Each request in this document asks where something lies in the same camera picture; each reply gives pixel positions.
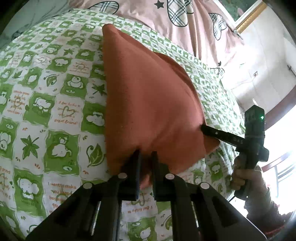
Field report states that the green checked printed blanket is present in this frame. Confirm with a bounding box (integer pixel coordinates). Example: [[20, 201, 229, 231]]
[[0, 8, 247, 241]]

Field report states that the wooden chair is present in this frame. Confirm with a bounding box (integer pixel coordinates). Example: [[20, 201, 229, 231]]
[[266, 152, 296, 186]]

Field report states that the rust orange knit sweater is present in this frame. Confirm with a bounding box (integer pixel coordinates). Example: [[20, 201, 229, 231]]
[[102, 23, 221, 189]]

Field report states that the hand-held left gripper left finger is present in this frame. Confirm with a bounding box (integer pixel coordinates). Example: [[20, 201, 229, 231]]
[[25, 149, 142, 241]]

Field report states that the dark wooden rail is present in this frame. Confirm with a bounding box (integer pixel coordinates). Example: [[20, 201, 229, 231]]
[[262, 74, 296, 117]]

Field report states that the person's right hand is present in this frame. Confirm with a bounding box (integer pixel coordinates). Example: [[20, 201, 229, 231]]
[[231, 156, 266, 198]]

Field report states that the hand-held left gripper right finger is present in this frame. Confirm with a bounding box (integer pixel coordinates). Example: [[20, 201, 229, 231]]
[[151, 151, 267, 241]]

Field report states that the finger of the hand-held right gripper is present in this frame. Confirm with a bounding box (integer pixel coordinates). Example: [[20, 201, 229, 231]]
[[200, 125, 246, 147]]

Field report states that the pink duvet with plaid hearts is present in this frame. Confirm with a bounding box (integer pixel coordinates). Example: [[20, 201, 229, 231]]
[[67, 0, 245, 77]]

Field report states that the gold framed wall picture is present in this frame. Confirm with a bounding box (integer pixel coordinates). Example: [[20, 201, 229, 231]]
[[222, 0, 270, 30]]

